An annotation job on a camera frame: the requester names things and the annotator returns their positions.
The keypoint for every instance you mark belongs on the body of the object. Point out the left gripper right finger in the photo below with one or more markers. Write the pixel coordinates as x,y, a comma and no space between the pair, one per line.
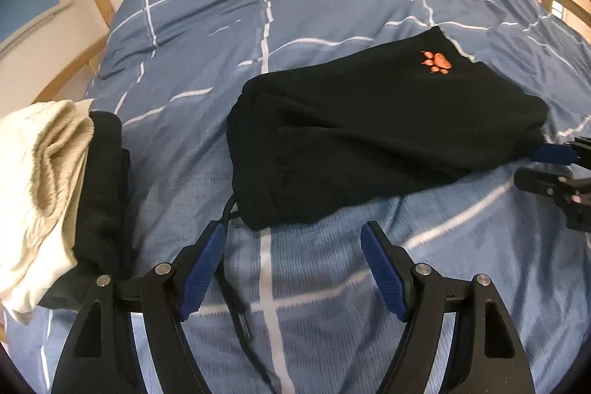
486,354

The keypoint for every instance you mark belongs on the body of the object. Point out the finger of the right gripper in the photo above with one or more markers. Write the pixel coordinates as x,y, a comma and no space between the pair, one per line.
577,152
572,196

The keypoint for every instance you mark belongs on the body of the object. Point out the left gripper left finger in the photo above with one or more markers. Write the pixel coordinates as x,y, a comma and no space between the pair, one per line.
100,356

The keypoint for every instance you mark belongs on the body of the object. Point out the black pants orange paw logo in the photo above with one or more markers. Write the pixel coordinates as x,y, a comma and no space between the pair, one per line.
392,120

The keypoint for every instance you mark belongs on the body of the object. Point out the black folded garment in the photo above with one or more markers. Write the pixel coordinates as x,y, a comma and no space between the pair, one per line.
101,245

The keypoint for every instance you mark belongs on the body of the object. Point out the cream knitted garment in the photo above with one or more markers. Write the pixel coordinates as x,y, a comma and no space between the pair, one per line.
44,149

